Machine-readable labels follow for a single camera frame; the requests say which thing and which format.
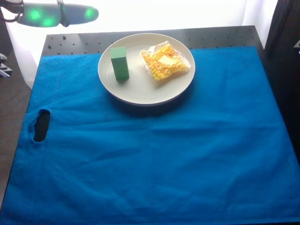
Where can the bag of yellow beads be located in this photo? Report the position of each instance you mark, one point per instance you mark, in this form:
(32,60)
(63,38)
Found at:
(164,63)

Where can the green rectangular block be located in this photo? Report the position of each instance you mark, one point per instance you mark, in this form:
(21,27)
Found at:
(120,65)

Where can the white round plate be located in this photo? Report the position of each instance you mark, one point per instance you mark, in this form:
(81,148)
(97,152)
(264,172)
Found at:
(138,86)

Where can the blue non-woven cloth bag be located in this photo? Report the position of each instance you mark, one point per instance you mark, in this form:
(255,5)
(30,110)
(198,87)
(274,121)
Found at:
(150,152)

